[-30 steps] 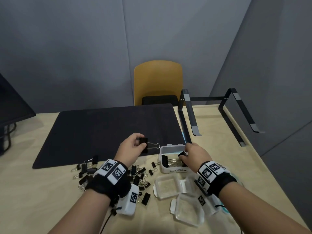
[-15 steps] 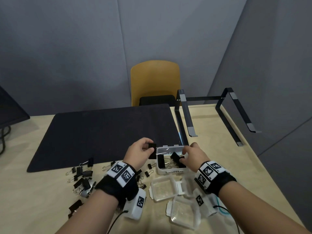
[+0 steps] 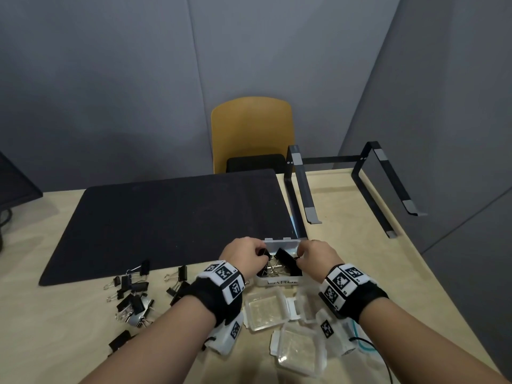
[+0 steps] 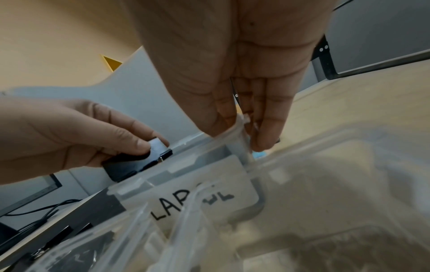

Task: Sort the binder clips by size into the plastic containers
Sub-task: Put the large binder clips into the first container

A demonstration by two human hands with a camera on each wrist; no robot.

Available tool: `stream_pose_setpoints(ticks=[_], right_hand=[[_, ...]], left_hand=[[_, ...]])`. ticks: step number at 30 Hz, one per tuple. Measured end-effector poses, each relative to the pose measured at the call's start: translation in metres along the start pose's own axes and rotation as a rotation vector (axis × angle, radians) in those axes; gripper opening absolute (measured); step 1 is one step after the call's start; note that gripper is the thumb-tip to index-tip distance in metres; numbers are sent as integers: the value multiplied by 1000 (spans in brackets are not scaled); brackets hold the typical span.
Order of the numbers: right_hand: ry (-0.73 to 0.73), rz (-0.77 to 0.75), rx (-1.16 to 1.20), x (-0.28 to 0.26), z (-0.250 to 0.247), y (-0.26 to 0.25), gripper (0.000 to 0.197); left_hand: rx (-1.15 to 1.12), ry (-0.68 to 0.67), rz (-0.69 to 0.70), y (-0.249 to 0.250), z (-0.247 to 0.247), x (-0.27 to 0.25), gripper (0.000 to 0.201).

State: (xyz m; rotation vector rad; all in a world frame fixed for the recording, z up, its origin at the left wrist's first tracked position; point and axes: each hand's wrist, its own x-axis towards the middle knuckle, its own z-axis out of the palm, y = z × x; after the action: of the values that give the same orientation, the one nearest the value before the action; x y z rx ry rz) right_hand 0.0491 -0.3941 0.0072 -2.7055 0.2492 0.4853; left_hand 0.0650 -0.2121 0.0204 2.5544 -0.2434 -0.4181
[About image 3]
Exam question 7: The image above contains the person's right hand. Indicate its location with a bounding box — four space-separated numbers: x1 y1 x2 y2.
297 240 345 283

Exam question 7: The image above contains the person's left hand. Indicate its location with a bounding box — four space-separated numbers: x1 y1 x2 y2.
219 237 270 281

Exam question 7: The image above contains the wide black binder clip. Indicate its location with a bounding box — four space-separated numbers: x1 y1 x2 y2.
274 248 303 275

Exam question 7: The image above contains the person's left forearm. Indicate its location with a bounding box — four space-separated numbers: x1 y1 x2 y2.
79 294 217 384

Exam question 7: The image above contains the person's right forearm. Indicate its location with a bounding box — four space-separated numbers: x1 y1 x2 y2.
359 297 509 384

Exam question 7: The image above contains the heap of large binder clips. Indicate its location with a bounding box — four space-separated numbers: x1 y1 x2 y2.
258 256 303 279

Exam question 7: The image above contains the clear plastic box white label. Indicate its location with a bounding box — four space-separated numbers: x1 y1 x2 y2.
255 237 306 289

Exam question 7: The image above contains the black wristband with marker tags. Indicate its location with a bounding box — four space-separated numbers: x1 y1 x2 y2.
182 260 246 327
318 263 389 321

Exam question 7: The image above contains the empty clear plastic box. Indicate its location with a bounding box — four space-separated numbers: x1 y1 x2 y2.
270 321 329 379
242 286 305 333

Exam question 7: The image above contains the black metal laptop stand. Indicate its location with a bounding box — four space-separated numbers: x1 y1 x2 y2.
285 141 428 240

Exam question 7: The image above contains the black seat cushion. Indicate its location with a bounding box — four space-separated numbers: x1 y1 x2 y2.
226 154 287 174

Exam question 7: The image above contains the black desk mat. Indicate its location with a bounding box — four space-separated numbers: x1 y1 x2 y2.
38 169 301 287

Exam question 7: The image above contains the clear bag with teal seal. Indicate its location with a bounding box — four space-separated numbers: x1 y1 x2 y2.
347 319 379 355

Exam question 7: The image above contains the yellow chair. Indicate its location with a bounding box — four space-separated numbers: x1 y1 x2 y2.
211 97 296 175

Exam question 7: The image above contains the pile of small binder clips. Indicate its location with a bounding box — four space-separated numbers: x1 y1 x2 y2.
103 259 192 353

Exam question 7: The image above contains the black monitor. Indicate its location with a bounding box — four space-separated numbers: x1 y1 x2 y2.
0 151 44 253

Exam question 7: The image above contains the white wrist camera with marker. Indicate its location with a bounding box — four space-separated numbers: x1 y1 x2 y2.
203 311 245 357
315 309 361 357

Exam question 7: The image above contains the black cable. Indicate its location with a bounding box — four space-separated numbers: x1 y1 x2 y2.
349 336 395 384

